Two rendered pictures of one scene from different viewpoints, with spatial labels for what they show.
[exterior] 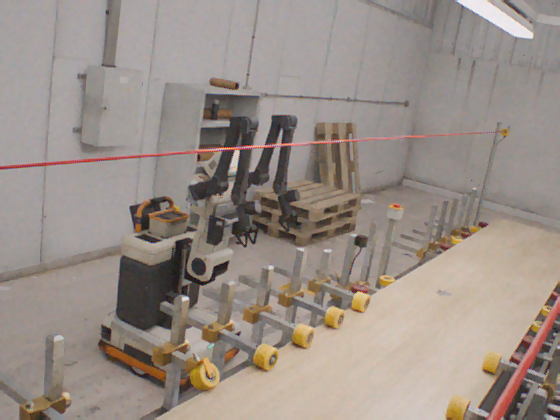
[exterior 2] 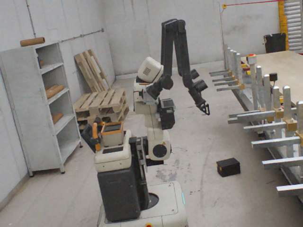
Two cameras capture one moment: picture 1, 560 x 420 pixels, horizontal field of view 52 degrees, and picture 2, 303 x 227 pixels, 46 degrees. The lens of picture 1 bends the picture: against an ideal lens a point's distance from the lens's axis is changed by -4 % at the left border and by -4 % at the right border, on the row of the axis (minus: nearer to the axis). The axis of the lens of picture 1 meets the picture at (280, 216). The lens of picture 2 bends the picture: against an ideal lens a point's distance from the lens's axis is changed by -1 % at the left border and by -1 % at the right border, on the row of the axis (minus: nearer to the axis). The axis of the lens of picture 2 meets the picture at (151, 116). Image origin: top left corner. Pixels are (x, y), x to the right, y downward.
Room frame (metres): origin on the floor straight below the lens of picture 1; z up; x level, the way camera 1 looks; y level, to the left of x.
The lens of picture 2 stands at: (0.96, 1.43, 1.68)
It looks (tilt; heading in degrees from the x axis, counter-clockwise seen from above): 16 degrees down; 336
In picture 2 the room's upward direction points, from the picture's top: 9 degrees counter-clockwise
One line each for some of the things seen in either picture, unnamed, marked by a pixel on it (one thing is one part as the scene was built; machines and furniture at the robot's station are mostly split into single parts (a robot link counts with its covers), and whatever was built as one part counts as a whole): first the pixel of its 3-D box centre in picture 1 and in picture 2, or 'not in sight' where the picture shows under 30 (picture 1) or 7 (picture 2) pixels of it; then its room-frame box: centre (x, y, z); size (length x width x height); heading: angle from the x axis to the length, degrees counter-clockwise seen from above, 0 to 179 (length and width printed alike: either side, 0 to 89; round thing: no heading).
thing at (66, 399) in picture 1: (45, 407); not in sight; (1.35, 0.54, 0.95); 0.14 x 0.06 x 0.05; 149
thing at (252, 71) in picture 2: (385, 255); (253, 89); (3.31, -0.64, 0.93); 0.05 x 0.05 x 0.45; 59
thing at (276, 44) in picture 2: not in sight; (274, 48); (7.88, -5.46, 0.36); 0.59 x 0.58 x 0.73; 149
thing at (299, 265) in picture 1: (293, 299); (288, 125); (2.44, -0.12, 0.93); 0.04 x 0.04 x 0.48; 59
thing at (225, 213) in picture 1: (227, 221); (164, 109); (3.23, 0.29, 0.99); 0.28 x 0.16 x 0.22; 154
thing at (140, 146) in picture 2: (208, 265); (154, 149); (3.34, 0.37, 0.68); 0.28 x 0.27 x 0.25; 154
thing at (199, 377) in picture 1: (204, 376); not in sight; (1.68, 0.15, 0.93); 0.09 x 0.08 x 0.09; 59
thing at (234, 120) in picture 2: not in sight; (257, 117); (2.88, -0.28, 0.84); 0.43 x 0.03 x 0.04; 59
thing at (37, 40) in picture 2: (224, 83); (32, 41); (5.71, 0.72, 1.59); 0.30 x 0.08 x 0.08; 59
